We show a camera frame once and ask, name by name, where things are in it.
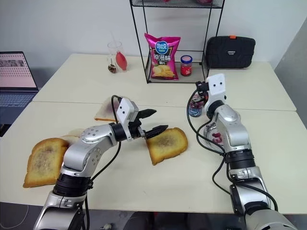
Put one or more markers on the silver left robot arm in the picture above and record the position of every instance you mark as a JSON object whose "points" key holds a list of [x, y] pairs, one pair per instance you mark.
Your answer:
{"points": [[88, 146]]}

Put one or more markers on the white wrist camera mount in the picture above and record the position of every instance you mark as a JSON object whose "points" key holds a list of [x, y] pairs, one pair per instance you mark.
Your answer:
{"points": [[217, 87], [126, 109]]}

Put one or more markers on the plain white bread slice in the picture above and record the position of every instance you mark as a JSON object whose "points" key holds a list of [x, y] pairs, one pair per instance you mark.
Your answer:
{"points": [[72, 134]]}

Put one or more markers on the red pointed plastic object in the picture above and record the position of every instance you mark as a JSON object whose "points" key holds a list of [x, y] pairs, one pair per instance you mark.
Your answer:
{"points": [[121, 61]]}

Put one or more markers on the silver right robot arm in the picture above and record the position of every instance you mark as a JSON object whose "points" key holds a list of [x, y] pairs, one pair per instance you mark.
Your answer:
{"points": [[236, 134]]}

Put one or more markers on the open laptop computer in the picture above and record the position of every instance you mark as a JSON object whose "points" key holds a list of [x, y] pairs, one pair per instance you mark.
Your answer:
{"points": [[15, 74]]}

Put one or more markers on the clear glass bowl with jam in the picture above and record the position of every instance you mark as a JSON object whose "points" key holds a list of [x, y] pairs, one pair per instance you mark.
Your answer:
{"points": [[212, 137]]}

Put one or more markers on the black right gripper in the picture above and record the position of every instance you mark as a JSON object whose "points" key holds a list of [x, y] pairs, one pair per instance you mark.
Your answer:
{"points": [[202, 88]]}

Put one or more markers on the white bread slice with jam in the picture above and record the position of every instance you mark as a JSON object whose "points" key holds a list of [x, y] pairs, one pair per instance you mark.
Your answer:
{"points": [[105, 112]]}

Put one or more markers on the red jam jar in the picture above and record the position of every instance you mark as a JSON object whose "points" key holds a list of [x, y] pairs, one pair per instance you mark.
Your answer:
{"points": [[186, 67]]}

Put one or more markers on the pink potato chips bag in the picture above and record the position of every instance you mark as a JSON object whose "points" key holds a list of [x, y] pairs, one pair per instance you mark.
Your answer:
{"points": [[163, 57]]}

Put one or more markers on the clear drinking glass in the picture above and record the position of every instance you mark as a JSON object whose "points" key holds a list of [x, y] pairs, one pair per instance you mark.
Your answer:
{"points": [[112, 51]]}

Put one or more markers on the black zip carrying case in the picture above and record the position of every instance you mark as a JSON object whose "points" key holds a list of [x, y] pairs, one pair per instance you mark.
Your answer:
{"points": [[230, 52]]}

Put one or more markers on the small brown round object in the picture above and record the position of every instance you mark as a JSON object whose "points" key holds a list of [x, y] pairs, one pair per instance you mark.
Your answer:
{"points": [[112, 68]]}

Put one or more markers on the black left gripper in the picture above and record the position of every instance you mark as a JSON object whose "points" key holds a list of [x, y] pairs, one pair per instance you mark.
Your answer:
{"points": [[136, 128]]}

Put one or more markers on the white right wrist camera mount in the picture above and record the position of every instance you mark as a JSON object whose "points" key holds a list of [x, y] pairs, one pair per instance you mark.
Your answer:
{"points": [[217, 87]]}

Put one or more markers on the blue label jam jar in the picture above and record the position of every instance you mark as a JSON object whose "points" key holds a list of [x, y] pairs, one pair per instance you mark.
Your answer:
{"points": [[194, 111]]}

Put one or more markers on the dark red item on rack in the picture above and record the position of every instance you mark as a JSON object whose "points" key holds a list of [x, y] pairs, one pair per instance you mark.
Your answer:
{"points": [[204, 1]]}

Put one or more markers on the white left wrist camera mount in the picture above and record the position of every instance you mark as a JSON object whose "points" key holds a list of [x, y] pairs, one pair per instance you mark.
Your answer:
{"points": [[126, 109]]}

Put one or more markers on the toasted bread slice with jam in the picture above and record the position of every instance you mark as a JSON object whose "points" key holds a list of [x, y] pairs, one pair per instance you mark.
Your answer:
{"points": [[168, 146], [43, 165]]}

